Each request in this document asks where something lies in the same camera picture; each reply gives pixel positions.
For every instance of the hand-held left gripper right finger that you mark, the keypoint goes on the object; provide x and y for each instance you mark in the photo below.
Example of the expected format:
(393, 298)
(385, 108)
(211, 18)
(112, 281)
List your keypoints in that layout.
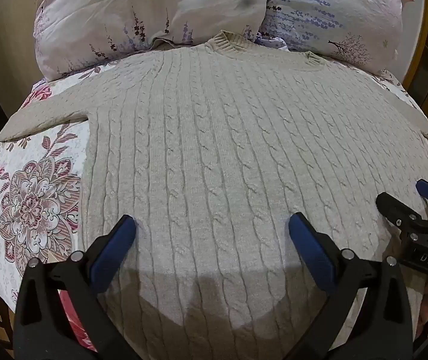
(309, 247)

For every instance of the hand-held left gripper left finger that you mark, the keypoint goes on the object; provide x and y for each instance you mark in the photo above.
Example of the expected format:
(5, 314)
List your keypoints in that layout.
(114, 245)

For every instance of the floral bedsheet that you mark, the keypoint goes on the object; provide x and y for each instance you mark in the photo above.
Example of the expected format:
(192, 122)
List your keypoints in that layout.
(30, 195)

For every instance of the lavender print pillow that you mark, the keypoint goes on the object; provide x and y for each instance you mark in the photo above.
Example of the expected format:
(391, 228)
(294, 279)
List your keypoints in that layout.
(330, 15)

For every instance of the pink floral pillow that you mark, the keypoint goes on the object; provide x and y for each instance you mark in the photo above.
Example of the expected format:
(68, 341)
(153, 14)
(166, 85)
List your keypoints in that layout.
(142, 11)

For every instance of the yellow wooden bed frame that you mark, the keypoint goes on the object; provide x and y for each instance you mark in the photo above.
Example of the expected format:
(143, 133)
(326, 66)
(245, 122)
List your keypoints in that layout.
(423, 63)

